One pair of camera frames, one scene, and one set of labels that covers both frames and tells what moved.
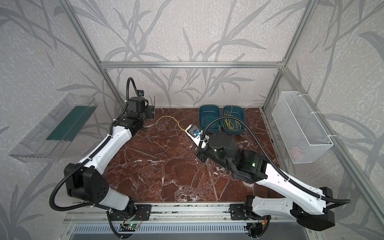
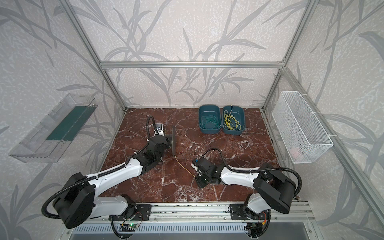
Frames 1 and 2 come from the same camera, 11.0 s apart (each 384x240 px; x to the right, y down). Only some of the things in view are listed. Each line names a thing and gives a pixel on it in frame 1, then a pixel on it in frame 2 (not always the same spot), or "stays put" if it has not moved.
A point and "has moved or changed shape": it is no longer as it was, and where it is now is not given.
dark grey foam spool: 151,112 -> 173,140
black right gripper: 202,153 -> 201,180
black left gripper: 149,112 -> 167,143
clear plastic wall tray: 49,140 stays put
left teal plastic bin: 207,113 stays put
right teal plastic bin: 232,126 stays put
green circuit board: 133,225 stays put
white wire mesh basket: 306,139 stays put
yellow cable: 230,121 has moved or changed shape
